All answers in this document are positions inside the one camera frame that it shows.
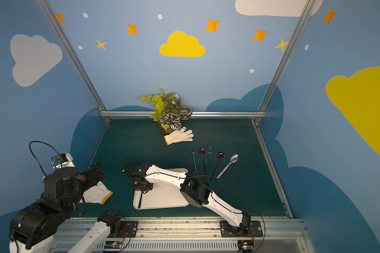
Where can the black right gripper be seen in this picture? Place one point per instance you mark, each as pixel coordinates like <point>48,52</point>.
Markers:
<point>139,182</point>

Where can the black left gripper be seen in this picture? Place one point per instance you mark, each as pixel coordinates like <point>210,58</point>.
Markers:
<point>95,172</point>

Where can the purple fork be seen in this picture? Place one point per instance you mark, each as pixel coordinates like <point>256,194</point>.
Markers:
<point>140,200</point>

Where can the purple spoon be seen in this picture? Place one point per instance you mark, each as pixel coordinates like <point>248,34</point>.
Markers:
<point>202,154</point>
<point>220,157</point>

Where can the blue fork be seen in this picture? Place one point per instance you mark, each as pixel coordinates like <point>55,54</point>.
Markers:
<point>210,161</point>

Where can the silver spoon pink handle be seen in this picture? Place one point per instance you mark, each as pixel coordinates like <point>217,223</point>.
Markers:
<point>234,158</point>

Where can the teal iridescent fork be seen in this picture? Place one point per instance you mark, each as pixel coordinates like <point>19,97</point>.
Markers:
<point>193,155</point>

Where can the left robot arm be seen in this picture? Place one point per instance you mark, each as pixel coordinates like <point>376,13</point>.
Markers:
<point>33,229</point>

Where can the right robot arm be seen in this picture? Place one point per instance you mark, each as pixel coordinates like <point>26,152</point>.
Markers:
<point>194,190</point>

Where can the white tray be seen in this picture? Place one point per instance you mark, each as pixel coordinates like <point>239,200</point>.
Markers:
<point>166,189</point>

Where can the white work glove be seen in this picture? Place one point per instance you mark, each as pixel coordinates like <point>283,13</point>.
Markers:
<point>182,135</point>

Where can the potted artificial plant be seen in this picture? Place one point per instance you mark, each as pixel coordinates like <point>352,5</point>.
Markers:
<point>169,112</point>

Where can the left controller board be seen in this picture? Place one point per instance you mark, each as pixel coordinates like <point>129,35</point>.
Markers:
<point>113,245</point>

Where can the controller board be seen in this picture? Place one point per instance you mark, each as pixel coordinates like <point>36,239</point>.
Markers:
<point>113,245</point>
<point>245,246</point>

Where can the right controller board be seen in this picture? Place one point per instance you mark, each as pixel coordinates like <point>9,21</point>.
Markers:
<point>245,246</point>

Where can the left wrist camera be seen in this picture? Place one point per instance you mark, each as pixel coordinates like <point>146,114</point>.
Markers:
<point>62,160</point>

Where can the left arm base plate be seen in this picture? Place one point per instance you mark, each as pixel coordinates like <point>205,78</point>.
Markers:
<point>126,228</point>

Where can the horizontal aluminium frame rail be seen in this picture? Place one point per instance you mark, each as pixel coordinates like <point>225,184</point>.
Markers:
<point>197,114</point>

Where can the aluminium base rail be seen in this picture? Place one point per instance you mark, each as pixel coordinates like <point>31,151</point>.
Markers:
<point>187,228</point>

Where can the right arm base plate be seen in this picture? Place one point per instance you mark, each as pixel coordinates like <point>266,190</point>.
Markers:
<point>255,229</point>

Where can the left aluminium corner post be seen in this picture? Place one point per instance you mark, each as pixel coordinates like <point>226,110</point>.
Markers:
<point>56,26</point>

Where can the aluminium corner post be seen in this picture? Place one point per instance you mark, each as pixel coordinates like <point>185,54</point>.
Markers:
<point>294,39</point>
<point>56,26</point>

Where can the right table edge rail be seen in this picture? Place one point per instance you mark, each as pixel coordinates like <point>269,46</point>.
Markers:
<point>272,170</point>

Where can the right aluminium corner post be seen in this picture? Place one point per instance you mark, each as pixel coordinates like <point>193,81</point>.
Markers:
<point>294,39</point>

